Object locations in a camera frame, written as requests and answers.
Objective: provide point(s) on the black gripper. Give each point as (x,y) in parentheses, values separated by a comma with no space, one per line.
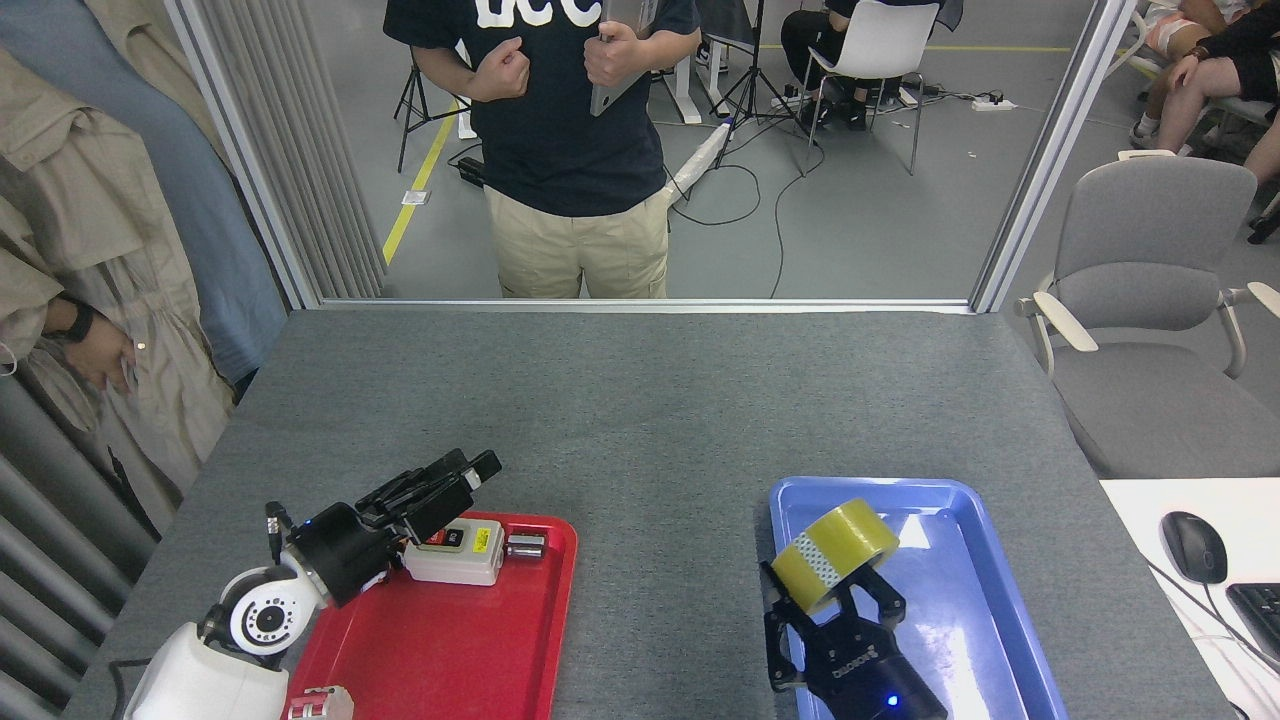
(340,555)
(860,670)

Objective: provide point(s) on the yellow tape roll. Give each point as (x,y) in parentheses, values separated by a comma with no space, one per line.
(850,525)

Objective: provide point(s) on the grey laptop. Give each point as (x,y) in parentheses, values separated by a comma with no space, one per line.
(630,10)

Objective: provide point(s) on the person's hand with watch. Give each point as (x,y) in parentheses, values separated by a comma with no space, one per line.
(108,358)

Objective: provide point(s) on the standing person's right hand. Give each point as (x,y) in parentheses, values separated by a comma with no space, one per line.
(500,72)

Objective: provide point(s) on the standing person's left hand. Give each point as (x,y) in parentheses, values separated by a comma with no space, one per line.
(612,55)

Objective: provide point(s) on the small silver black cylinder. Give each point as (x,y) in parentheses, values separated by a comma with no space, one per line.
(525,546)

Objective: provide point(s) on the blue plastic tray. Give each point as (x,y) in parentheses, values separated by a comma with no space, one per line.
(960,620)

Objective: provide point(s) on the red plastic tray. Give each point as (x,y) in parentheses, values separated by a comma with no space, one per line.
(450,650)

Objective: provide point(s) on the white desk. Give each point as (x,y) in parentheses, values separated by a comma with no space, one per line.
(1150,620)

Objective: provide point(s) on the black power strip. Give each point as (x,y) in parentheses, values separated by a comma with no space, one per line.
(472,172)

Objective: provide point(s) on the grey folding partition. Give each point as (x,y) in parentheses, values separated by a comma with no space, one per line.
(300,150)

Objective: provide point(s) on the black computer mouse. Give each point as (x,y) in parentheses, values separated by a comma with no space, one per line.
(1195,548)

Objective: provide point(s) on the standing person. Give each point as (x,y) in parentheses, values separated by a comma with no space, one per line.
(90,200)
(570,140)

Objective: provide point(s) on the black wrist watch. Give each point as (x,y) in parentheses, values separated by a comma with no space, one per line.
(75,322)

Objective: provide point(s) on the black tripod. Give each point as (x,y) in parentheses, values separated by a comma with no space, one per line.
(757,60)
(412,100)

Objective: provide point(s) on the black keyboard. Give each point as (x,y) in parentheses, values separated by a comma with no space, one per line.
(1262,620)

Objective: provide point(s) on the white table leg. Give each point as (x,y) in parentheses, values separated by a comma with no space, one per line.
(685,90)

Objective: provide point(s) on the grey office chair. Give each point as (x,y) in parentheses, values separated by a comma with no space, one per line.
(1150,250)

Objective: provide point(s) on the white power strip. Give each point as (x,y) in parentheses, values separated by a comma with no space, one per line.
(993,103)

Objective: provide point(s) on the seated person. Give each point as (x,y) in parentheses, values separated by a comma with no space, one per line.
(1220,80)
(805,40)
(1175,25)

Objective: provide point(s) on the white plastic chair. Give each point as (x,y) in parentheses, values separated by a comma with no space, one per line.
(880,40)

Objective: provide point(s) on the beige switch box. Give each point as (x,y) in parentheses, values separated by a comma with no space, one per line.
(470,562)

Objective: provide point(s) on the white red switch block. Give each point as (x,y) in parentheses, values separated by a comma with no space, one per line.
(320,706)

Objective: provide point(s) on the silver frame rail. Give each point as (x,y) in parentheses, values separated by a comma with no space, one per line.
(650,306)

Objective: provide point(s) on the silver frame post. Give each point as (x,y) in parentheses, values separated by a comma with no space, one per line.
(240,150)
(1050,160)

